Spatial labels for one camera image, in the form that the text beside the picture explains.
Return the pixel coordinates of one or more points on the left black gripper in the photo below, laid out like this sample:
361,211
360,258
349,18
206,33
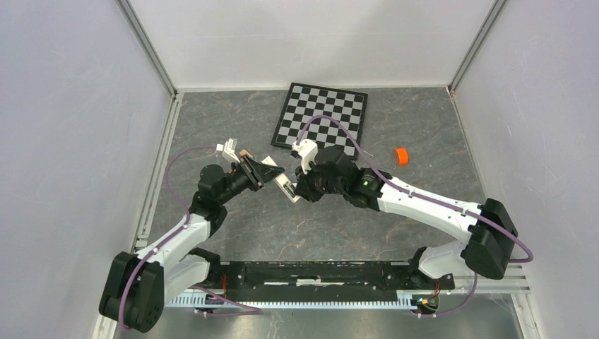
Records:
258,174

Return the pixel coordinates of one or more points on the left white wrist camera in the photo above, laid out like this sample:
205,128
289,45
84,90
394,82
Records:
227,150

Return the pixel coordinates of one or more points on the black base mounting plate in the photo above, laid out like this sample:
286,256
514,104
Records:
320,281

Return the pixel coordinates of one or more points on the small wooden block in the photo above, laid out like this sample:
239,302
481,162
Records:
244,153

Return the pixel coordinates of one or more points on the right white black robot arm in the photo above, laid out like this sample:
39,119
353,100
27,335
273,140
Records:
484,234

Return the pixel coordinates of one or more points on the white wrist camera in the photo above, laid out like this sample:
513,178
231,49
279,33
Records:
306,151
227,150

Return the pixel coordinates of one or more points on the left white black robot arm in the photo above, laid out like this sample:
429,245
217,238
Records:
140,285

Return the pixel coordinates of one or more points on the white rectangular bar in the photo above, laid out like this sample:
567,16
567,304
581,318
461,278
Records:
283,182

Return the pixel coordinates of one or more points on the aluminium frame rail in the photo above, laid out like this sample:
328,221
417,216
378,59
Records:
512,281

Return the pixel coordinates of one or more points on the black white chessboard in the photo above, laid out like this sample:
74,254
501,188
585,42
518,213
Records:
341,116

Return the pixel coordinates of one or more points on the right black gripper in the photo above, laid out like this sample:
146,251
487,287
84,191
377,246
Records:
304,188

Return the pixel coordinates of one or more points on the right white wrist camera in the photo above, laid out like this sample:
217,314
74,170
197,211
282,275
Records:
306,151

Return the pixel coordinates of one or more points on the orange tape roll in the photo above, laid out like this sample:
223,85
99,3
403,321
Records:
401,156

